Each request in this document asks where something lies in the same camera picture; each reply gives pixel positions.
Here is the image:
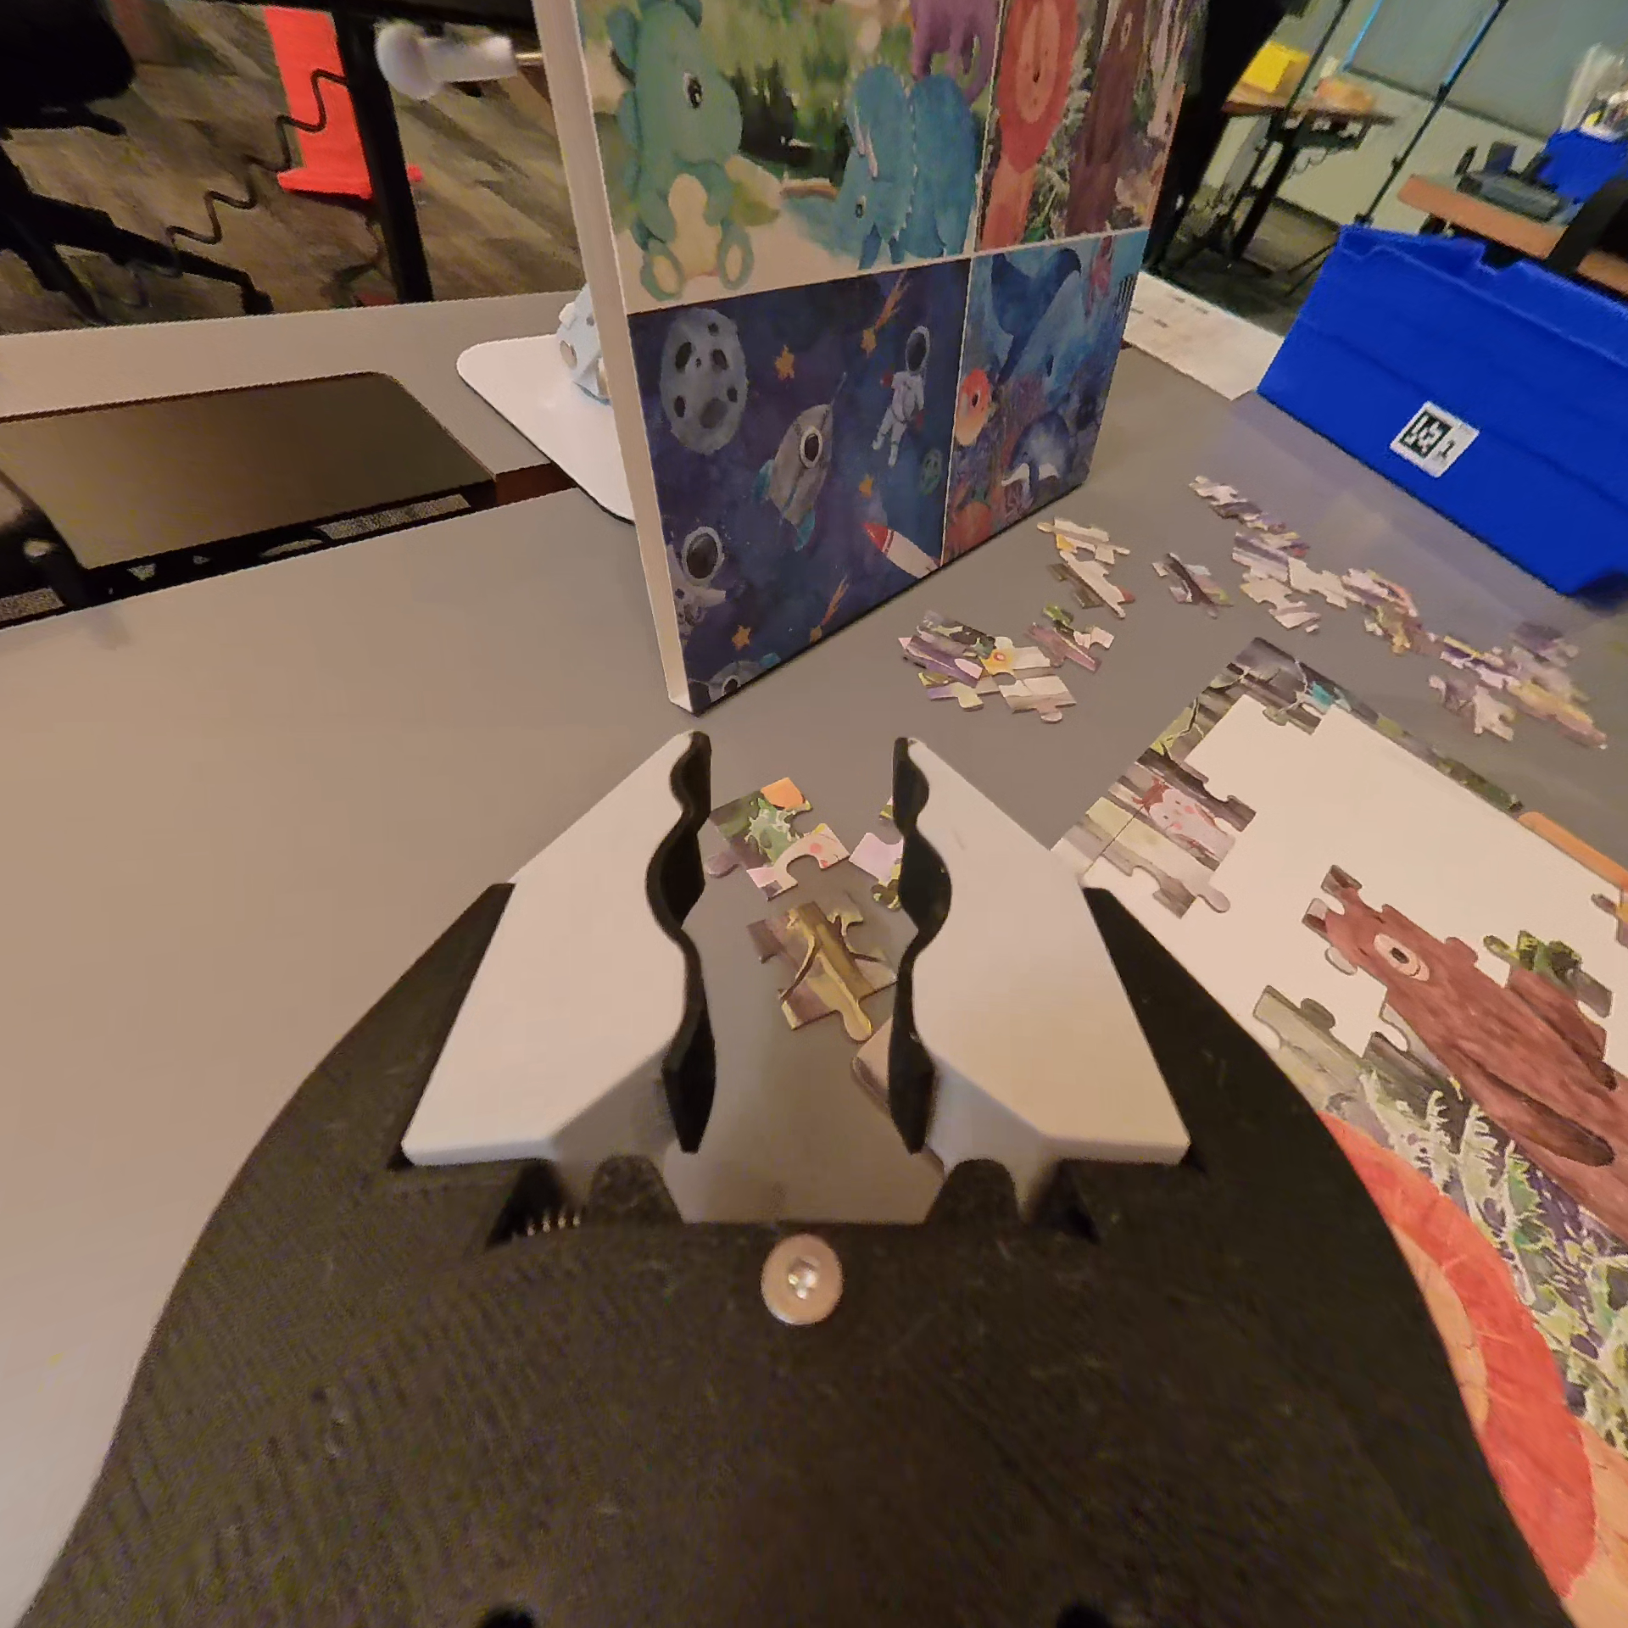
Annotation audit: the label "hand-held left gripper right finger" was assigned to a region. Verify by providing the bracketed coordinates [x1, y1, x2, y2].
[886, 737, 1192, 1206]

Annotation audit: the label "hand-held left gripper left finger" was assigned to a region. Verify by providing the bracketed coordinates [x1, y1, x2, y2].
[400, 731, 718, 1206]

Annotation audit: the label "jigsaw pieces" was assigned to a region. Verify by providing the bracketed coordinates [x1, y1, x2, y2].
[704, 475, 1611, 1047]

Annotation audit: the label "jigsaw puzzle board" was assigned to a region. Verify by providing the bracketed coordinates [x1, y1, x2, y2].
[849, 636, 1628, 1628]

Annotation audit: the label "illustrated puzzle box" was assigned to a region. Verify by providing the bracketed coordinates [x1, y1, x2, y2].
[535, 0, 1210, 714]

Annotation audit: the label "white printed paper sheet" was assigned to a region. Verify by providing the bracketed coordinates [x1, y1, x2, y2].
[1126, 274, 1293, 400]

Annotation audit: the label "blue plastic bin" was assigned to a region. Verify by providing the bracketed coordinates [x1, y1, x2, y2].
[1256, 227, 1628, 598]
[1541, 125, 1628, 212]

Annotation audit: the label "red floor object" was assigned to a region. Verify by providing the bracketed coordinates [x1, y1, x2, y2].
[260, 6, 425, 200]

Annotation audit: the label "black office chair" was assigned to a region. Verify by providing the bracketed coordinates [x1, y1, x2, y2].
[0, 0, 278, 326]

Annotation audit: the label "small wooden table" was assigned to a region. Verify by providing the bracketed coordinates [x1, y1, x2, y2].
[1202, 76, 1398, 262]

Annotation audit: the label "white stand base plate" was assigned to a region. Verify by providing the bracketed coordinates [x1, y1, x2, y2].
[456, 295, 636, 524]

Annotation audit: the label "black coiled cable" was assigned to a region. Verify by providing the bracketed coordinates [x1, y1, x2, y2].
[163, 70, 347, 258]

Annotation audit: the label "white handle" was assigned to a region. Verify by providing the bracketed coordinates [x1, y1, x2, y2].
[374, 24, 520, 99]

